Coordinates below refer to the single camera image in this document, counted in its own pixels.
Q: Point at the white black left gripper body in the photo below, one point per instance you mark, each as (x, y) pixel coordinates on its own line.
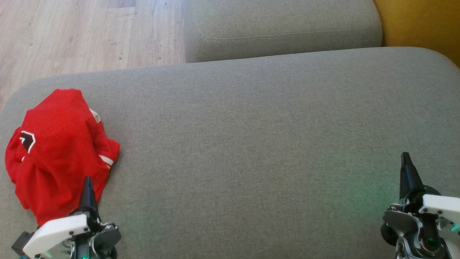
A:
(57, 233)

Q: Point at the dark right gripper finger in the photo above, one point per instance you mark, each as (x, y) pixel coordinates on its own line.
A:
(409, 176)

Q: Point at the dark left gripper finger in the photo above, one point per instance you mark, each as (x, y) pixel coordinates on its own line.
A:
(88, 198)

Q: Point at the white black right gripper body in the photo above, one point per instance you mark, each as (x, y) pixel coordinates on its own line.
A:
(440, 207)

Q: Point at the red white basketball jersey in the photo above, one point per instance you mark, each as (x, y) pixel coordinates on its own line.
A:
(57, 151)

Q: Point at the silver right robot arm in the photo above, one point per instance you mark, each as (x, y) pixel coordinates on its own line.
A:
(399, 221)

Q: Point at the large yellow sofa cushion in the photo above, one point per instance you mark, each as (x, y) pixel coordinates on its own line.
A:
(424, 25)

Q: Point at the small grey sofa cushion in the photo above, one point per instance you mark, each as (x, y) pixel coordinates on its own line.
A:
(280, 28)

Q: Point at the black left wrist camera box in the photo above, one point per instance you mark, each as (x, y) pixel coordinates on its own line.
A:
(22, 244)

